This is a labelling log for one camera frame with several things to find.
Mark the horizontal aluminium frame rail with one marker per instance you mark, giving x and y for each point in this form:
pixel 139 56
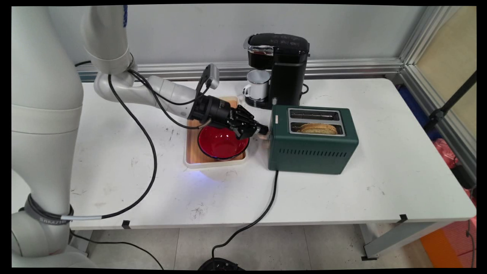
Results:
pixel 342 67

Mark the upright aluminium frame post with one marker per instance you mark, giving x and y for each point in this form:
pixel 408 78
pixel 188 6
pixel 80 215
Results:
pixel 426 36

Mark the beige toaster dial knob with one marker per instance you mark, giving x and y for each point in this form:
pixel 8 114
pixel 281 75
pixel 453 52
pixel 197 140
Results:
pixel 266 144

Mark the toast bread slice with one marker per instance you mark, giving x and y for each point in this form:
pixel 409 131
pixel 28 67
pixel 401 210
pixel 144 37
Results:
pixel 317 128

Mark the red plastic bag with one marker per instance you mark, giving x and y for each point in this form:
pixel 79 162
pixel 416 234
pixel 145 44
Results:
pixel 445 150

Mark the black coffee machine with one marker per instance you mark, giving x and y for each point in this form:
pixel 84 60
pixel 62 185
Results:
pixel 289 76

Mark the black table edge clip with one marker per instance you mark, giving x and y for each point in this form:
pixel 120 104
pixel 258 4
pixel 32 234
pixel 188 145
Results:
pixel 403 218
pixel 126 224

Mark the aluminium side frame rail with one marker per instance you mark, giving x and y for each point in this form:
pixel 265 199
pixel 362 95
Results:
pixel 437 114

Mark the grey table leg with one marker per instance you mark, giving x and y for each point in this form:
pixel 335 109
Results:
pixel 399 238

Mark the black power strip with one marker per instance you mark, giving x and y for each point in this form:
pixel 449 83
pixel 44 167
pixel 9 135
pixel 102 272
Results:
pixel 220 265

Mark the green toaster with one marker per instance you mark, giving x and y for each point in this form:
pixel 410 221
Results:
pixel 312 156

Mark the blue storage box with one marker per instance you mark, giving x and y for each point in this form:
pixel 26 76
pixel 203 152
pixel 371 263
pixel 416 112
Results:
pixel 412 104

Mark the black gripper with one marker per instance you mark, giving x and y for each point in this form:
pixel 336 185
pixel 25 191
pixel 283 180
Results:
pixel 215 112

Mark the red bowl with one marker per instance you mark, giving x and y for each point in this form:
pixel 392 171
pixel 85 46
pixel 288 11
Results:
pixel 218 146

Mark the beige toaster lever knob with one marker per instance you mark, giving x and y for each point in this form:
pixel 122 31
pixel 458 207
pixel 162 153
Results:
pixel 263 136

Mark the black tripod pole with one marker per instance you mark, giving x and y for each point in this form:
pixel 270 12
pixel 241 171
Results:
pixel 456 95

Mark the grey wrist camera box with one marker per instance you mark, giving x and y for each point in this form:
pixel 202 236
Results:
pixel 213 74

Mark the beige panel board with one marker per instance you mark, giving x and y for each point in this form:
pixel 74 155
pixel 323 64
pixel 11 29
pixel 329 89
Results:
pixel 452 49

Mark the white enamel mug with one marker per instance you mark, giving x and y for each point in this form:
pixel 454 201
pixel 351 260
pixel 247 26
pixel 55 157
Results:
pixel 258 87

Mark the orange floor item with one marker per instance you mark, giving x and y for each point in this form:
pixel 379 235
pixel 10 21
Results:
pixel 437 247

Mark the wooden tray with cream rim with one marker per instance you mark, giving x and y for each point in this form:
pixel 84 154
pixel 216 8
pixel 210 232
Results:
pixel 192 152

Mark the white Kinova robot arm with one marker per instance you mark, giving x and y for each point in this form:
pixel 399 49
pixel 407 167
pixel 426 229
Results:
pixel 45 95

